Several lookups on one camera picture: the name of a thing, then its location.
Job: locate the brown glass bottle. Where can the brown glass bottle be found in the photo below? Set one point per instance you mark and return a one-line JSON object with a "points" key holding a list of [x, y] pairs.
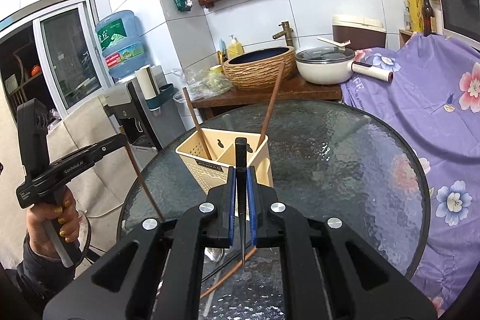
{"points": [[428, 18]]}

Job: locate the round glass table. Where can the round glass table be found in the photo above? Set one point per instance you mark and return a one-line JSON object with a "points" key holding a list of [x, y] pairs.
{"points": [[327, 160]]}

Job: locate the large steel spoon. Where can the large steel spoon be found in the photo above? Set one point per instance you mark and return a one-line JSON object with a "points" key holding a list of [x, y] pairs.
{"points": [[214, 255]]}

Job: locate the left hand with gold nails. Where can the left hand with gold nails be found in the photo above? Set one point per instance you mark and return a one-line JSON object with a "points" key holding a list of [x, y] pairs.
{"points": [[48, 224]]}

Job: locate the thin reddish wooden chopstick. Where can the thin reddish wooden chopstick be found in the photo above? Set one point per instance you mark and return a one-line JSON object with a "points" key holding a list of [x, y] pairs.
{"points": [[229, 274]]}

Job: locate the brass faucet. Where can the brass faucet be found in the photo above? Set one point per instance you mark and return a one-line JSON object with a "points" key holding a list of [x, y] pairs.
{"points": [[286, 32]]}

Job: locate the brown white rice cooker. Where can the brown white rice cooker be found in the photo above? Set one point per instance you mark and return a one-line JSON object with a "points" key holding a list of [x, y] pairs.
{"points": [[361, 32]]}

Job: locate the white pan with lid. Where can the white pan with lid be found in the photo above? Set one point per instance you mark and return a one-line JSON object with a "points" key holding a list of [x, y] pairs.
{"points": [[334, 64]]}

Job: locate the paper cup tube holder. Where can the paper cup tube holder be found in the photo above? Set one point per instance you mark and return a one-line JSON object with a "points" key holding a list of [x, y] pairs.
{"points": [[155, 88]]}

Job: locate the brown wooden chopstick long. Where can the brown wooden chopstick long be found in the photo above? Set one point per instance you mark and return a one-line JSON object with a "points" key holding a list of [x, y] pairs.
{"points": [[196, 123]]}

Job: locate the purple floral cloth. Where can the purple floral cloth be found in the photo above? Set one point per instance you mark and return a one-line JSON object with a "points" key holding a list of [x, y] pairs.
{"points": [[433, 102]]}

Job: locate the clear plastic bag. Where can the clear plastic bag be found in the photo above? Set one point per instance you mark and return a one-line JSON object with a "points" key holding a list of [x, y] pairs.
{"points": [[203, 84]]}

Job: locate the beige plastic utensil holder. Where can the beige plastic utensil holder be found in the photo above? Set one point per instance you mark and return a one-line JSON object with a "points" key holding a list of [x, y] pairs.
{"points": [[211, 170]]}

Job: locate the woven brown basin sink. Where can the woven brown basin sink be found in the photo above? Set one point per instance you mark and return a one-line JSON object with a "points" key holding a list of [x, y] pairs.
{"points": [[259, 69]]}

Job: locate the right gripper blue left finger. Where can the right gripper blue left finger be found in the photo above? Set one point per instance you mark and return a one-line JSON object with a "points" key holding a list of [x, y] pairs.
{"points": [[226, 210]]}

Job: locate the yellow soap bottle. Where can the yellow soap bottle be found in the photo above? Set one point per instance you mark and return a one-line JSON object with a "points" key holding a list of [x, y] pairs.
{"points": [[234, 48]]}

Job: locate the white microwave oven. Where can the white microwave oven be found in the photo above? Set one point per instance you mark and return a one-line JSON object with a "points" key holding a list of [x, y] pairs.
{"points": [[460, 19]]}

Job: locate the blue water jug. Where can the blue water jug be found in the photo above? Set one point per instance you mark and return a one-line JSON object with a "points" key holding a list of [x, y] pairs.
{"points": [[121, 45]]}

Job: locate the grey water dispenser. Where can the grey water dispenser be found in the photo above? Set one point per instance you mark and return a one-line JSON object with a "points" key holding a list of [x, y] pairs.
{"points": [[125, 104]]}

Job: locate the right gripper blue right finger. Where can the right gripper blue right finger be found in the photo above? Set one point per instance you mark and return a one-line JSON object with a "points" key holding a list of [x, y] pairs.
{"points": [[254, 205]]}

